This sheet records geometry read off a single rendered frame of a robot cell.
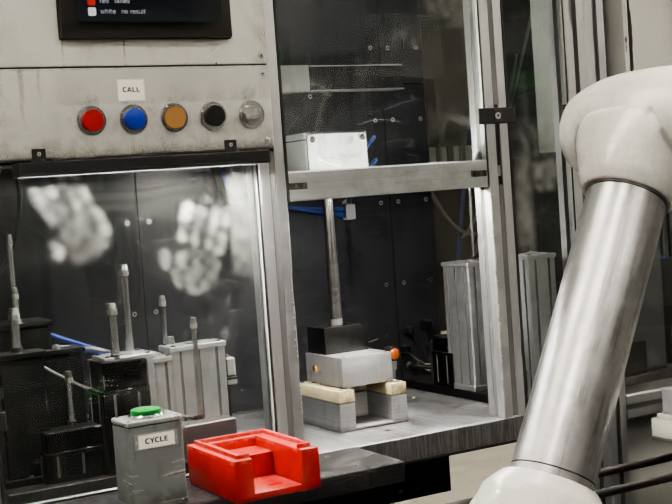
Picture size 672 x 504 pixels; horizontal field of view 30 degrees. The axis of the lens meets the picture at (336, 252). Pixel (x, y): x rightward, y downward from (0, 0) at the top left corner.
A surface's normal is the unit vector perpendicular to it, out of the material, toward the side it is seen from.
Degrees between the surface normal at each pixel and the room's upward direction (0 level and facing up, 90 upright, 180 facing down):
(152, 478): 90
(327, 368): 90
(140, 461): 90
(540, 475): 24
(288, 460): 90
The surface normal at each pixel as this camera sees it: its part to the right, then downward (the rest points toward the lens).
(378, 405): -0.87, 0.09
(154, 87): 0.49, 0.01
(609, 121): -0.70, -0.36
